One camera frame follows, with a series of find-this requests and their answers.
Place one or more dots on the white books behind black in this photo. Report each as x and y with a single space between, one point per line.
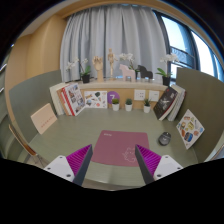
178 102

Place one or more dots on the small succulent right pot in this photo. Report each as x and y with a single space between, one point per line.
147 106

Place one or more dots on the red white book stack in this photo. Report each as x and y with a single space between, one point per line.
67 99

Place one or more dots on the black book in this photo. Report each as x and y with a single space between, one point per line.
165 103

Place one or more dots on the right white orchid pot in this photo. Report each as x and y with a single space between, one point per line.
166 76

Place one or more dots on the grey curtain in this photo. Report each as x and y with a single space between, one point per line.
115 28

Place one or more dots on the white wall switch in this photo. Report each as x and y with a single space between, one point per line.
153 96

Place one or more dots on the black wooden horse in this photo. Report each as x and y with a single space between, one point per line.
144 72

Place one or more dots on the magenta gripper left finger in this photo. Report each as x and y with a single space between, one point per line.
72 167

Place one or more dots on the purple round number sign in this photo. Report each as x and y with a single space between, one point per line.
112 95

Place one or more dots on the white wall socket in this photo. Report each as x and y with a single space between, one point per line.
139 94

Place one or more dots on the small succulent pot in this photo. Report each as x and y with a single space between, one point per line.
115 104
147 106
128 105

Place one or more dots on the white orchid pot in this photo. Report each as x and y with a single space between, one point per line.
85 71
166 76

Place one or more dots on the wooden mannequin figure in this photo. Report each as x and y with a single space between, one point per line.
111 58

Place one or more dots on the small succulent left pot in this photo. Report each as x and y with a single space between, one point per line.
115 104

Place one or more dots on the small succulent middle pot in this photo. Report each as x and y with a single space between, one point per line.
128 105

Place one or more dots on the wooden chair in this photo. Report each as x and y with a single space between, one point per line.
23 143

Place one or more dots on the illustrated picture card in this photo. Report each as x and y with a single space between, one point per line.
96 99

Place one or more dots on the sticker picture board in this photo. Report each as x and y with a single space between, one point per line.
190 129

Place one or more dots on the left white orchid pot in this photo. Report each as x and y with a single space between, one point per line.
85 71

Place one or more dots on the wooden hand model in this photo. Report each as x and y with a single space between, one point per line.
98 65

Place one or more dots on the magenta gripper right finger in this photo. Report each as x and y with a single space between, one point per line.
153 166

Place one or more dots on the middle white orchid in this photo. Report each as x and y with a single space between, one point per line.
128 57

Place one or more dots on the pink mouse pad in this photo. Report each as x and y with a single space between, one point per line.
118 148

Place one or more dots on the beige card board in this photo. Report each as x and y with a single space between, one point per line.
43 118

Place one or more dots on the pink wooden horse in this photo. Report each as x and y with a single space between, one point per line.
127 72

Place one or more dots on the dark grey computer mouse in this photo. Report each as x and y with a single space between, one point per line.
164 138

